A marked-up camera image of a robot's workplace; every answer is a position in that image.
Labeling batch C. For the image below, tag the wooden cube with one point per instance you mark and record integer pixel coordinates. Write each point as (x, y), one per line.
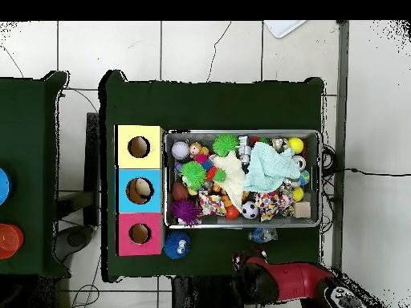
(302, 210)

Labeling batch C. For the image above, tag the wooden box with three holes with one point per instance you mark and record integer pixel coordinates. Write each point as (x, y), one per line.
(151, 199)

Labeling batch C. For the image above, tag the white tray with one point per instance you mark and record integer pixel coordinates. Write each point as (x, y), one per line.
(282, 27)

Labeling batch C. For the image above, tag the yellow ball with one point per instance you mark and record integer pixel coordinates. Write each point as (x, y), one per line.
(295, 145)

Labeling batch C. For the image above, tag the silver toy robot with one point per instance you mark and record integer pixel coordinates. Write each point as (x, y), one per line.
(244, 150)

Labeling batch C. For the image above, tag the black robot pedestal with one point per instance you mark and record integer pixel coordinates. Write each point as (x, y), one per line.
(205, 295)

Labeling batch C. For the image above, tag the purple spiky ball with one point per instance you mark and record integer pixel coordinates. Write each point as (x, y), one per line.
(184, 210)

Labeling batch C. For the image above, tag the orange plastic cup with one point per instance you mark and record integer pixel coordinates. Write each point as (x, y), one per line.
(8, 239)

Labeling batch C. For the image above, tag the blue round disc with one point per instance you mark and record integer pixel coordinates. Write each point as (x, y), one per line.
(4, 186)

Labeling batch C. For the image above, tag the mint green cloth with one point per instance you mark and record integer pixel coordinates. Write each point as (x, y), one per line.
(269, 170)

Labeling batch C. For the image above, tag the cream cloth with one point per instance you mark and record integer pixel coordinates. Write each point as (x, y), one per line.
(232, 179)

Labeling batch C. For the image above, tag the dark green tablecloth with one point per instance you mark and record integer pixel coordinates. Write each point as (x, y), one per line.
(29, 128)
(208, 106)

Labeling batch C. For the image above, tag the small soccer ball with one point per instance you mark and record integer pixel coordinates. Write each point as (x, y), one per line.
(250, 210)

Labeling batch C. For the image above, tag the white baseball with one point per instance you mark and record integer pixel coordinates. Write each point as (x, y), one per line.
(180, 150)

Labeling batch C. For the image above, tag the red plastic cup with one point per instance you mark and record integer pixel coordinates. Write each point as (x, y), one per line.
(21, 237)

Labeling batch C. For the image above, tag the large green spiky ball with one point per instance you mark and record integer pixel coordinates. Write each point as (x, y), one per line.
(192, 175)

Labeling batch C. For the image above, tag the blue spiky ball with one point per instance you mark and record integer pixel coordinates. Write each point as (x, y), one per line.
(173, 245)

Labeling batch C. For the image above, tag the silver mesh bin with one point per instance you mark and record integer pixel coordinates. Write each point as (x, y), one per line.
(212, 220)

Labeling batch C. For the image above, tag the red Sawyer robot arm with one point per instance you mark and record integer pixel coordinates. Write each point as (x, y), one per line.
(295, 279)

